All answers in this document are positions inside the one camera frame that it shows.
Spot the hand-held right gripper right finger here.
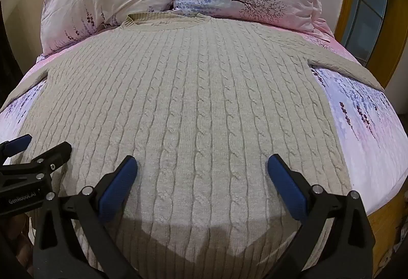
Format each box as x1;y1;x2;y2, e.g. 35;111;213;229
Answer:
267;154;377;279

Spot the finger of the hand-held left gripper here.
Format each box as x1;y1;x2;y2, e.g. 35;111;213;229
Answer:
0;135;32;158
0;142;72;186

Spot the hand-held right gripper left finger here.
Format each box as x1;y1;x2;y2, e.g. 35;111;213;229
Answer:
33;155;141;279

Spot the beige cable knit sweater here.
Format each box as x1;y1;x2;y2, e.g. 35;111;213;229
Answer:
0;11;385;279

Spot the pink floral bed sheet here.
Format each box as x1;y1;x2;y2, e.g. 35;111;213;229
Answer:
0;16;408;216

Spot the wooden framed glass door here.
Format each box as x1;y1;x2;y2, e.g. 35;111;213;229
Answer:
333;0;408;88

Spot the wooden bed frame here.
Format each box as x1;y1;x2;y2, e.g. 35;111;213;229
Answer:
366;186;408;267

